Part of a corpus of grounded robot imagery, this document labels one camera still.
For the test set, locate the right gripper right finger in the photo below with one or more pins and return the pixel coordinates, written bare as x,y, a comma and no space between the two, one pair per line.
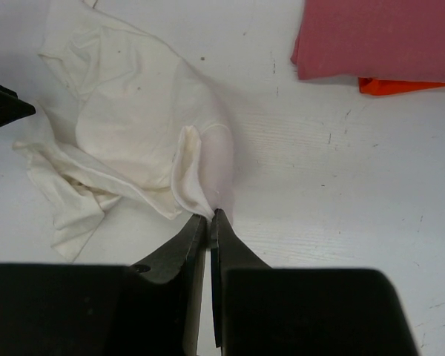
227,252

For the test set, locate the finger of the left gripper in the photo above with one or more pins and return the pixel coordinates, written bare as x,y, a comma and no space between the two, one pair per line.
12,108

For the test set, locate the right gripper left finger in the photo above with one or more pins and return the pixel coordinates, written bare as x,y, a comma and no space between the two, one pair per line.
181,256

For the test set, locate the white t shirt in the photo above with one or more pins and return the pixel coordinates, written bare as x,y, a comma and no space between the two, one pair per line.
147,128

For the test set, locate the folded orange t shirt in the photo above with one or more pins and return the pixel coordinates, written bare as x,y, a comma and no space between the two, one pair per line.
378,87

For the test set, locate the folded red t shirt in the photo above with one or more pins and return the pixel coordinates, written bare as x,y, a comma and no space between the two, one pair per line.
396,40

